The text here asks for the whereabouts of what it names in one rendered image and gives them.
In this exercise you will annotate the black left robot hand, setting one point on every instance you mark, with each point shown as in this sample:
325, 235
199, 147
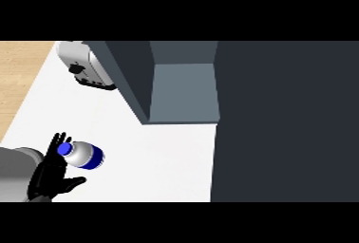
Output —
46, 177

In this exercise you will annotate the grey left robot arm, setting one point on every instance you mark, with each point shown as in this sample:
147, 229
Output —
16, 174

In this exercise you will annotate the blue-capped water bottle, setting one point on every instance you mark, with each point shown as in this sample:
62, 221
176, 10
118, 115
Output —
84, 155

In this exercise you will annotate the grey open cabinet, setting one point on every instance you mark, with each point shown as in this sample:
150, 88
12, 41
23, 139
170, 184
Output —
177, 91

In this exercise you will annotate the silver toaster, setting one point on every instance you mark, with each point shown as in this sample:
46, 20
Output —
84, 65

